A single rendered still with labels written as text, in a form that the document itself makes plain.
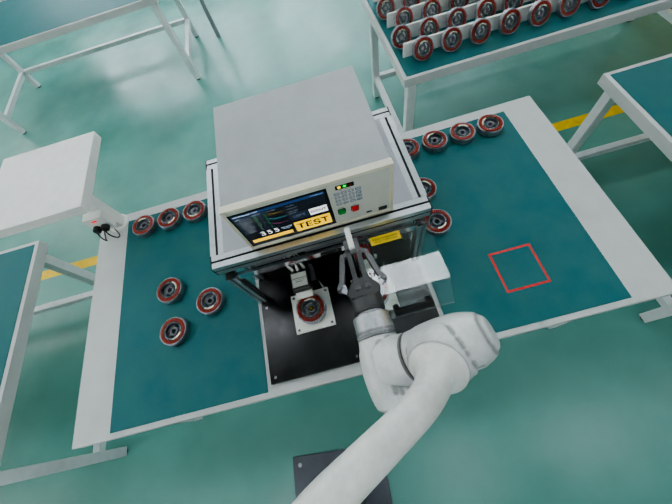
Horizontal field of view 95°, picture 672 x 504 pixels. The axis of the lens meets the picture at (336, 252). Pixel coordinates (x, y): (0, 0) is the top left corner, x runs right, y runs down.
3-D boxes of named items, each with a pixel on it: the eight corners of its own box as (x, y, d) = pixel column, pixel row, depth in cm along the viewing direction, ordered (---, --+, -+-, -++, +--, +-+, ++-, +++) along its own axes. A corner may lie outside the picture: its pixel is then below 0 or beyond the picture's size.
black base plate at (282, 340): (447, 339, 108) (448, 338, 106) (273, 384, 111) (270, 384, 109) (404, 227, 129) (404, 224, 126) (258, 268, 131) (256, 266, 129)
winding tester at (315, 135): (393, 210, 91) (394, 163, 72) (252, 249, 93) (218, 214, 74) (359, 119, 108) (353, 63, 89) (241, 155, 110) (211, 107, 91)
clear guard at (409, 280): (454, 302, 88) (459, 296, 82) (373, 324, 89) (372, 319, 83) (416, 209, 102) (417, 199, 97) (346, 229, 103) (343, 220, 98)
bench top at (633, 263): (668, 295, 107) (681, 291, 103) (83, 447, 117) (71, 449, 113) (525, 104, 151) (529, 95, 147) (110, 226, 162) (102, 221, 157)
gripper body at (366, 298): (354, 321, 76) (345, 287, 80) (388, 312, 76) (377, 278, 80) (351, 314, 69) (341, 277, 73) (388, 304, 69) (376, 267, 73)
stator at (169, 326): (159, 333, 126) (153, 332, 123) (181, 312, 128) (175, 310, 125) (174, 352, 122) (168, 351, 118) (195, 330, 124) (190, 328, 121)
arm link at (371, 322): (396, 335, 74) (389, 312, 76) (397, 328, 66) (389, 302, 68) (359, 345, 74) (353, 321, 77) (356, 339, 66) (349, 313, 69)
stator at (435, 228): (416, 222, 128) (416, 218, 125) (437, 208, 129) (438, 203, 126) (434, 241, 123) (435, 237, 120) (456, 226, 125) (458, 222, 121)
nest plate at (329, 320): (336, 324, 114) (335, 324, 113) (297, 335, 115) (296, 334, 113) (327, 287, 121) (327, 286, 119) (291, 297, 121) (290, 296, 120)
